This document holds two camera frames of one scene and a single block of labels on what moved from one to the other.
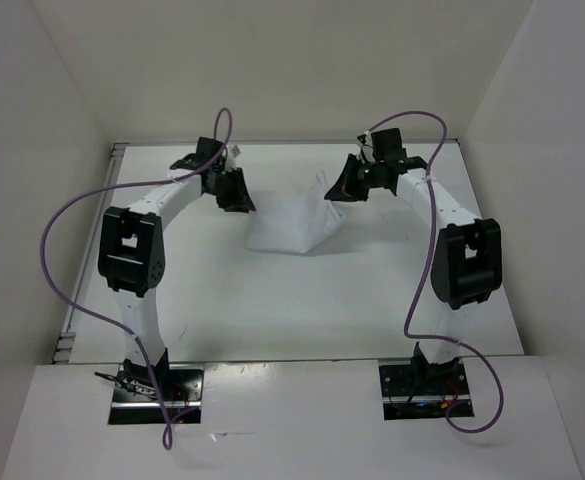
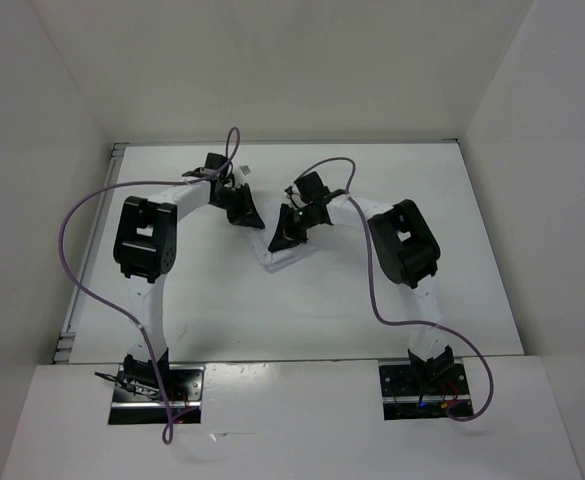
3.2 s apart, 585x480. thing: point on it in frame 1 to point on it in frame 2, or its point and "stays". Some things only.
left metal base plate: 135,402 stays
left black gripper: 241,201 to 246,214
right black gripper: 345,188 to 286,235
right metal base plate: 424,391 stays
